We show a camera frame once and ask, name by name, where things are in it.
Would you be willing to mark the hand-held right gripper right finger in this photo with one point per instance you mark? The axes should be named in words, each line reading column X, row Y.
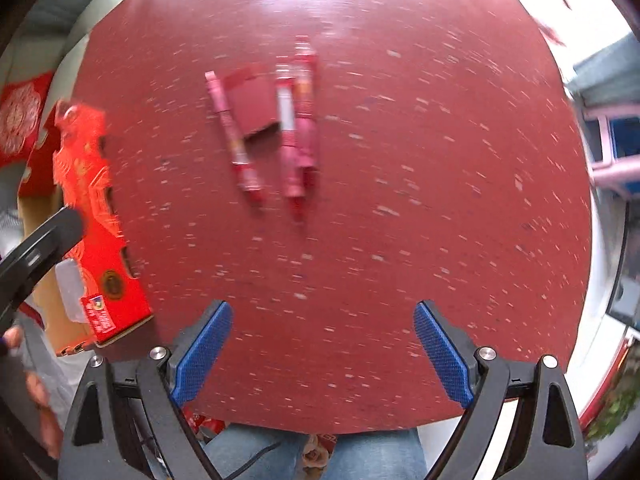
column 442, row 355

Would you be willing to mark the small dark red box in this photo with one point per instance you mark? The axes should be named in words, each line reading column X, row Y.
column 255, row 105

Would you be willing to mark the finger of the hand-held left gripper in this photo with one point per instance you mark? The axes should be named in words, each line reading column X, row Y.
column 45, row 250

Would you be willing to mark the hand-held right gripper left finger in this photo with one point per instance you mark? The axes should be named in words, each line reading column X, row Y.
column 202, row 355

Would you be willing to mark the red patterned cushion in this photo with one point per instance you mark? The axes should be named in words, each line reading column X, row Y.
column 20, row 120

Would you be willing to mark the white cloth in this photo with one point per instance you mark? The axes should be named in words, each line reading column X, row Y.
column 50, row 355

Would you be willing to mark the green plant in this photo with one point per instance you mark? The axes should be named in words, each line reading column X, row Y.
column 615, row 402

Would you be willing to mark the person's left hand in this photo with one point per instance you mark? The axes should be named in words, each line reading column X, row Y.
column 39, row 392

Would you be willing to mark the pink red pen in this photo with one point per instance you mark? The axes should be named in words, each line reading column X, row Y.
column 232, row 135

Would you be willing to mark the red pen white barrel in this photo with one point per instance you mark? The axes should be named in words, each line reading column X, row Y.
column 287, row 150

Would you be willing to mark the red cardboard box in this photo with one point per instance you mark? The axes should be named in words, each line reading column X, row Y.
column 92, row 185

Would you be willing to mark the person's jeans legs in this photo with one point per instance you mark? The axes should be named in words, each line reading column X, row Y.
column 370, row 455

